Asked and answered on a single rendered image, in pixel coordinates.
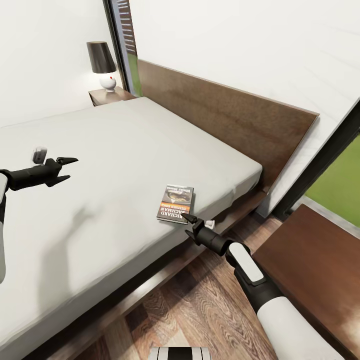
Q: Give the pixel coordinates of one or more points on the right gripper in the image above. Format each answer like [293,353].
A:
[201,234]

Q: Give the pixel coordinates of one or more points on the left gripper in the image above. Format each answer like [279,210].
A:
[48,173]

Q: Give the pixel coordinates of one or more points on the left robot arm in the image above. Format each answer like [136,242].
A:
[38,173]

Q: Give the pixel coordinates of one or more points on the fixed window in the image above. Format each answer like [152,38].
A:
[119,18]
[330,185]

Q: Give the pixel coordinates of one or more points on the bed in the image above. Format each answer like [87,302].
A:
[83,254]

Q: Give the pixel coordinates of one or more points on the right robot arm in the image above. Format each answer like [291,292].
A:
[290,334]

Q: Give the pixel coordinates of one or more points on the hardback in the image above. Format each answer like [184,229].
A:
[177,200]

